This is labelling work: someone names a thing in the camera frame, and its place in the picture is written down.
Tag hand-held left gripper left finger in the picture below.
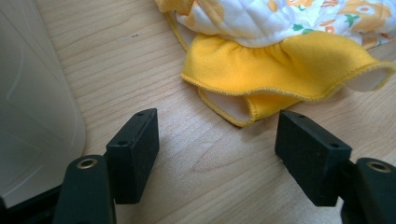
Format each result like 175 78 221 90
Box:
105 107 161 205

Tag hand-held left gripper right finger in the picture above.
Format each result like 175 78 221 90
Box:
274 109 353 207

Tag yellow floral ruffled garment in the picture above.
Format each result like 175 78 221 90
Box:
154 0 396 129

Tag white plastic container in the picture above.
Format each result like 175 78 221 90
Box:
0 0 87 209

